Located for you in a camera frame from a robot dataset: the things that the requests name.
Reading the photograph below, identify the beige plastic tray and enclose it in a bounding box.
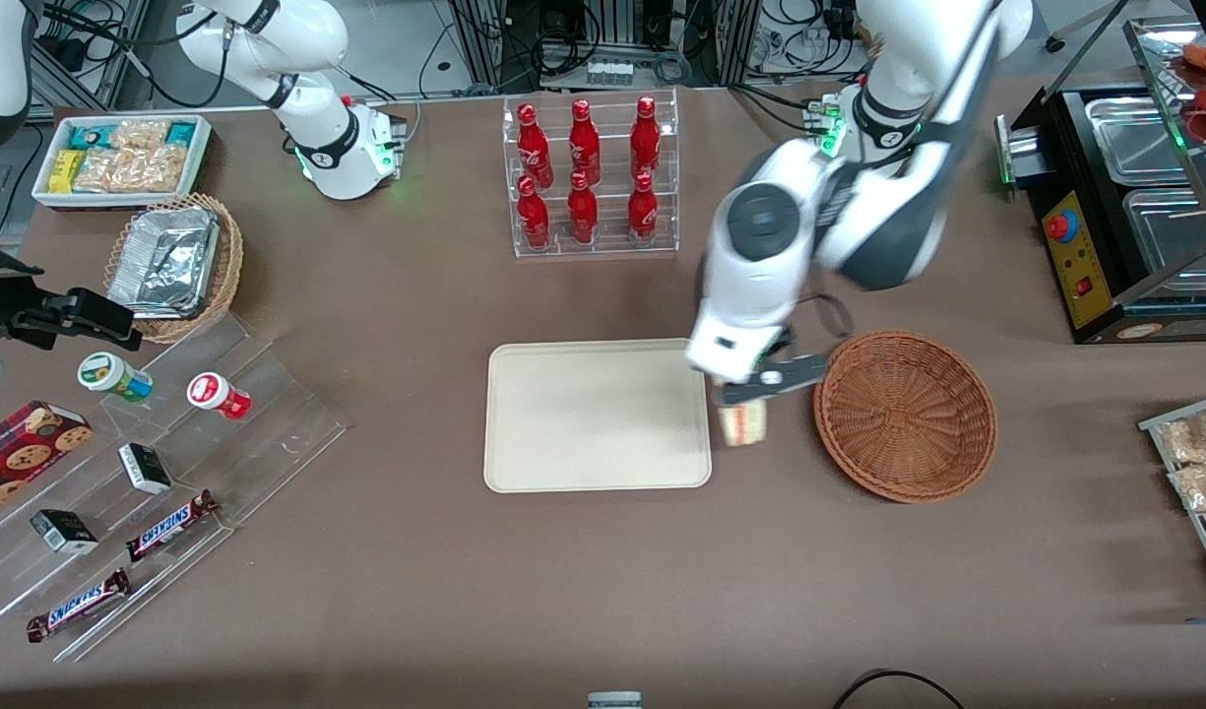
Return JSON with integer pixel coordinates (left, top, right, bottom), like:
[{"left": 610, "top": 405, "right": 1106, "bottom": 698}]
[{"left": 483, "top": 338, "right": 714, "bottom": 493}]

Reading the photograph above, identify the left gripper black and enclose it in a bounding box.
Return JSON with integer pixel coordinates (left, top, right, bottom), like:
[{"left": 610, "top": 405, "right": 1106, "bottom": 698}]
[{"left": 719, "top": 328, "right": 828, "bottom": 409}]

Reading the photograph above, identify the clear acrylic stepped stand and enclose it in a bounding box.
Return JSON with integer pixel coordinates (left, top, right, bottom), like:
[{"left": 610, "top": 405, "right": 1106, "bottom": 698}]
[{"left": 0, "top": 310, "right": 349, "bottom": 664}]

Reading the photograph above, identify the white snack bin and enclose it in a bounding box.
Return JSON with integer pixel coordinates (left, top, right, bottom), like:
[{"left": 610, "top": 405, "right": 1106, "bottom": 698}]
[{"left": 32, "top": 114, "right": 213, "bottom": 212}]

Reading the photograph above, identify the clear acrylic bottle rack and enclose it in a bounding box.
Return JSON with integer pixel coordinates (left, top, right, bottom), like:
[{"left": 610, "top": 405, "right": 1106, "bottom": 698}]
[{"left": 502, "top": 87, "right": 680, "bottom": 259}]

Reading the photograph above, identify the grey metal wire rack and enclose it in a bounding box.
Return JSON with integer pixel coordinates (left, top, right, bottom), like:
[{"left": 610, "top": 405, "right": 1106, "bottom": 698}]
[{"left": 1139, "top": 392, "right": 1206, "bottom": 604}]

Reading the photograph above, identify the steel warmer pan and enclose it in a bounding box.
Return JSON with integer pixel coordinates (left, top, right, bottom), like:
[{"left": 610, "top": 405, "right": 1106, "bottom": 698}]
[
  {"left": 1122, "top": 187, "right": 1206, "bottom": 273},
  {"left": 1085, "top": 97, "right": 1194, "bottom": 188}
]

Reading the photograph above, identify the round brown wicker basket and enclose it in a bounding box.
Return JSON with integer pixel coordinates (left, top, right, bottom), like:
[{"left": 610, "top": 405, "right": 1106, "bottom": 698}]
[{"left": 812, "top": 329, "right": 999, "bottom": 505}]

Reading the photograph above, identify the clear bag of crackers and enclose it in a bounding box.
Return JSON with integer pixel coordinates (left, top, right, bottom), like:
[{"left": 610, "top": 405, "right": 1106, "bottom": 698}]
[
  {"left": 110, "top": 119, "right": 171, "bottom": 152},
  {"left": 75, "top": 146, "right": 186, "bottom": 194}
]

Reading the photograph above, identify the clear bag of snacks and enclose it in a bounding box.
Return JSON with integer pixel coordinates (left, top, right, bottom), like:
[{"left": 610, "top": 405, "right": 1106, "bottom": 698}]
[
  {"left": 1167, "top": 463, "right": 1206, "bottom": 515},
  {"left": 1157, "top": 409, "right": 1206, "bottom": 466}
]

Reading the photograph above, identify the small black box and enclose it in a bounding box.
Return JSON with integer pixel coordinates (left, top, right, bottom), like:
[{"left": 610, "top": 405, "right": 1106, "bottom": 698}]
[
  {"left": 118, "top": 443, "right": 174, "bottom": 496},
  {"left": 30, "top": 509, "right": 100, "bottom": 556}
]

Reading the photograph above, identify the snickers bar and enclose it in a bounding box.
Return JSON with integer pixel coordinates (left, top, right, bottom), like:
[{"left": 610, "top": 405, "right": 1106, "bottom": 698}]
[
  {"left": 26, "top": 568, "right": 132, "bottom": 644},
  {"left": 125, "top": 489, "right": 219, "bottom": 563}
]

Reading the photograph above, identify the black food warmer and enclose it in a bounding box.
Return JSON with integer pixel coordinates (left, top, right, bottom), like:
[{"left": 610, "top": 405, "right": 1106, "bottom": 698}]
[{"left": 996, "top": 15, "right": 1206, "bottom": 346}]

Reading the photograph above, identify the red cola bottle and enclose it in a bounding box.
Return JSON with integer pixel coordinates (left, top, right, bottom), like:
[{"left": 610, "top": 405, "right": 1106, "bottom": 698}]
[
  {"left": 567, "top": 171, "right": 600, "bottom": 245},
  {"left": 630, "top": 96, "right": 662, "bottom": 180},
  {"left": 517, "top": 175, "right": 552, "bottom": 249},
  {"left": 517, "top": 101, "right": 554, "bottom": 188},
  {"left": 568, "top": 98, "right": 602, "bottom": 183},
  {"left": 627, "top": 171, "right": 660, "bottom": 242}
]

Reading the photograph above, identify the red cookie box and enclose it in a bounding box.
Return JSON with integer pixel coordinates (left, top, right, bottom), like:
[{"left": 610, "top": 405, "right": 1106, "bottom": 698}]
[{"left": 0, "top": 400, "right": 95, "bottom": 524}]

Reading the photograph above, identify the green lid snack cup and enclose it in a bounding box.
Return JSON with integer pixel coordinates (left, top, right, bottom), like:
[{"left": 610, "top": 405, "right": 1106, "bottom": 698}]
[{"left": 78, "top": 352, "right": 155, "bottom": 404}]

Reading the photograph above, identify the black stand leg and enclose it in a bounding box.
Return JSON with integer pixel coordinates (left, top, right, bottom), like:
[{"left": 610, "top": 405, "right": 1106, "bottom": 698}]
[{"left": 1046, "top": 0, "right": 1150, "bottom": 53}]

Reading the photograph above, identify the wicker basket with foil trays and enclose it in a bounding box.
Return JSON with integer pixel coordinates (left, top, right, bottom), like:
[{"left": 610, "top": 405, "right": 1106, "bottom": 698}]
[{"left": 103, "top": 193, "right": 245, "bottom": 345}]

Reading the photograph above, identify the triangle sandwich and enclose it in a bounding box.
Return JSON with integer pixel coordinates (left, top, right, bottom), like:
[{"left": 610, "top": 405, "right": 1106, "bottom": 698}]
[{"left": 718, "top": 399, "right": 769, "bottom": 449}]

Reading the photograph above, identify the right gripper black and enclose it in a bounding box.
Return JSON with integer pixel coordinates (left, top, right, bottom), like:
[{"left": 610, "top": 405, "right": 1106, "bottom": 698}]
[{"left": 0, "top": 236, "right": 143, "bottom": 352}]

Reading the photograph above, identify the black floor cable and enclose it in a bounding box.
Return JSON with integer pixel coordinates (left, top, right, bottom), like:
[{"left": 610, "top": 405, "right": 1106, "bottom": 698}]
[{"left": 832, "top": 669, "right": 966, "bottom": 709}]

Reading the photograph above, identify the red lid snack cup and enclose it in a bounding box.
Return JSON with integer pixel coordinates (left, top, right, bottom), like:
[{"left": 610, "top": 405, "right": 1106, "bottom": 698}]
[{"left": 187, "top": 372, "right": 252, "bottom": 422}]

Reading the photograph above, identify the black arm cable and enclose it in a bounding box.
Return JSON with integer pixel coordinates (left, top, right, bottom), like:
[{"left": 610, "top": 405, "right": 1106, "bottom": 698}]
[{"left": 794, "top": 291, "right": 856, "bottom": 346}]

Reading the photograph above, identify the aluminium foil tray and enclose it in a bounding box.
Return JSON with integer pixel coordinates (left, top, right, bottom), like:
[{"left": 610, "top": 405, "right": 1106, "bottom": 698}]
[{"left": 107, "top": 206, "right": 221, "bottom": 319}]

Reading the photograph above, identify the grey metal side box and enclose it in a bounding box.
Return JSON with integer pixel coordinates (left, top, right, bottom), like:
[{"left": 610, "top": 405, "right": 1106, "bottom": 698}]
[{"left": 994, "top": 112, "right": 1056, "bottom": 190}]

